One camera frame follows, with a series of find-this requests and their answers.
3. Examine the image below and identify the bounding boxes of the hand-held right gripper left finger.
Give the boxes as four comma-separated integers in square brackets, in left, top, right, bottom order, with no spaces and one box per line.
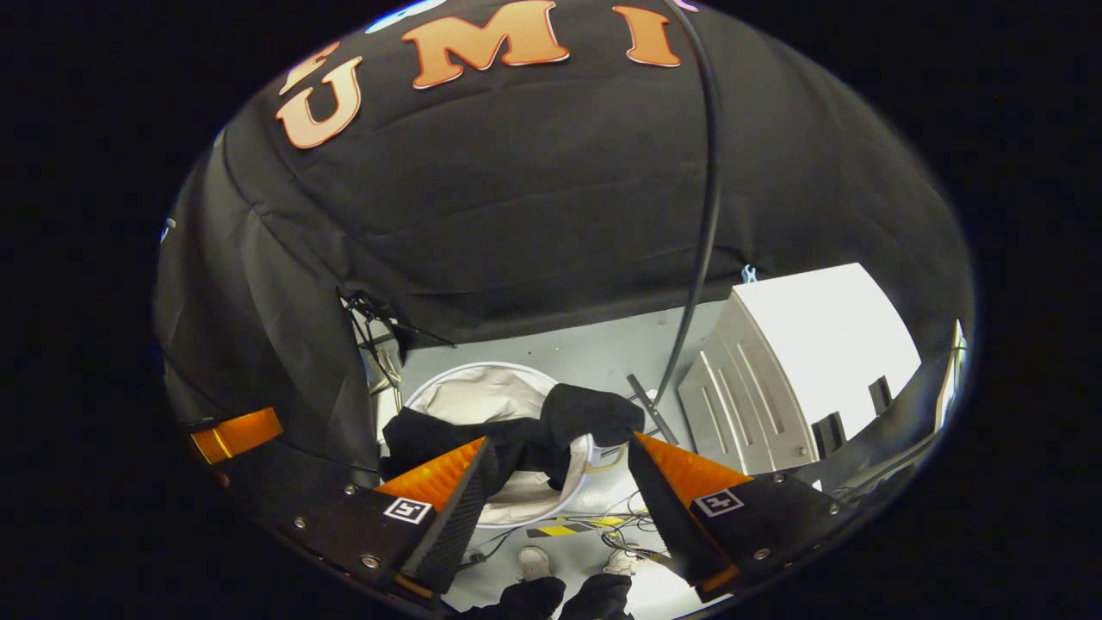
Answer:
[267,436,498,608]

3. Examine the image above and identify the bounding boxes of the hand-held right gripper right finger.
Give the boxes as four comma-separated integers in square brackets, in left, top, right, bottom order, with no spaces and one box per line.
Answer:
[627,431,851,604]

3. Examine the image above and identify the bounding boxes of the white laundry hamper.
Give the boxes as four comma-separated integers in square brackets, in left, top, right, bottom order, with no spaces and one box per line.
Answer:
[400,362,604,528]

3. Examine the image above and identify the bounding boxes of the black knit garment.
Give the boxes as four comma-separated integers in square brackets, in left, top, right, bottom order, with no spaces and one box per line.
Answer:
[379,383,647,500]

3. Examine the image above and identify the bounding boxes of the black metal clothes rack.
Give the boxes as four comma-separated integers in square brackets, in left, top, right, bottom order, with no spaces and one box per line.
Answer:
[624,0,724,447]

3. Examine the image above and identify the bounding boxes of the person's black trousers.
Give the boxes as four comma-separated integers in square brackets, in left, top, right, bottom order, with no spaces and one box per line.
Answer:
[461,573,635,620]

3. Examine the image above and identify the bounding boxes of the yellow black floor tape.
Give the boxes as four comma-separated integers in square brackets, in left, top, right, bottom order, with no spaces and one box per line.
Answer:
[525,515,625,539]

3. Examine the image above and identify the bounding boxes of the black tripod stand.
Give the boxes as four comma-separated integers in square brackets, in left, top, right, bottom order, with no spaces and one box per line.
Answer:
[340,291,457,406]

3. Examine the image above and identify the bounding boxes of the white cabinet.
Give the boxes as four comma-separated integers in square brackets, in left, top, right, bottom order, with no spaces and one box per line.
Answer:
[678,263,922,474]

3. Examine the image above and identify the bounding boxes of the black backdrop cloth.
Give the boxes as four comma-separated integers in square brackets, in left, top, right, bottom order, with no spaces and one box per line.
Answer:
[155,0,974,483]

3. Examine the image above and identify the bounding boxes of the black floor cables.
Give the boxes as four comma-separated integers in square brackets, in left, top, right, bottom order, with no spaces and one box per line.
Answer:
[594,491,681,561]

